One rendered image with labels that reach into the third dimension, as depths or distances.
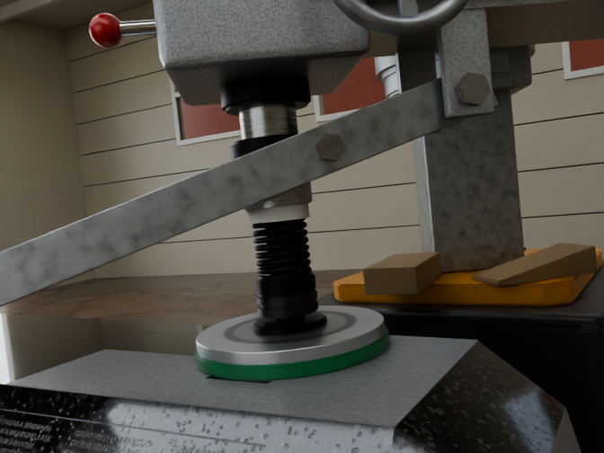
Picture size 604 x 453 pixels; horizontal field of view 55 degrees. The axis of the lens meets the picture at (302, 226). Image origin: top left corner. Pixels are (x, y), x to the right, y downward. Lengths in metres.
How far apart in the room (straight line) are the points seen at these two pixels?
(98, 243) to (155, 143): 8.27
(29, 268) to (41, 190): 8.85
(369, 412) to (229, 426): 0.12
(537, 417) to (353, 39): 0.38
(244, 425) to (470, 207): 0.87
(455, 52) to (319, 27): 0.14
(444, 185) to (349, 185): 5.94
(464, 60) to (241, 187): 0.26
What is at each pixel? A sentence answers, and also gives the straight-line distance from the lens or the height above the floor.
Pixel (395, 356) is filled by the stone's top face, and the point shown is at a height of 0.80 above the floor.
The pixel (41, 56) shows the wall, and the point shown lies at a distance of 9.97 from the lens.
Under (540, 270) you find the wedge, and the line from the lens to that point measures 1.12.
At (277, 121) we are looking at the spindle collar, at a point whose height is 1.06.
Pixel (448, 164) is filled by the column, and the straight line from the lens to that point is 1.26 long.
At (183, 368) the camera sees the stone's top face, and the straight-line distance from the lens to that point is 0.65.
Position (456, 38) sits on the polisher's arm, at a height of 1.12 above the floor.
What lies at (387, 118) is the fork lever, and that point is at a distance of 0.61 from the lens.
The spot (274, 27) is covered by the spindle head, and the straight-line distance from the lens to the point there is 0.56.
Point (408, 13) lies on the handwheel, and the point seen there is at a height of 1.12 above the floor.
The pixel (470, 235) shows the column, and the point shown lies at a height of 0.86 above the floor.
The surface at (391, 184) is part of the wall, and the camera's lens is 6.98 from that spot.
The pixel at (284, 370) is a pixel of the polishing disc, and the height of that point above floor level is 0.81.
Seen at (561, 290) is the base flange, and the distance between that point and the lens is 1.11.
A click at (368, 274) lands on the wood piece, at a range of 1.07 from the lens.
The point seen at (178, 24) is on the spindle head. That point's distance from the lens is 0.56.
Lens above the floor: 0.98
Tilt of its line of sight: 3 degrees down
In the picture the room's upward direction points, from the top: 6 degrees counter-clockwise
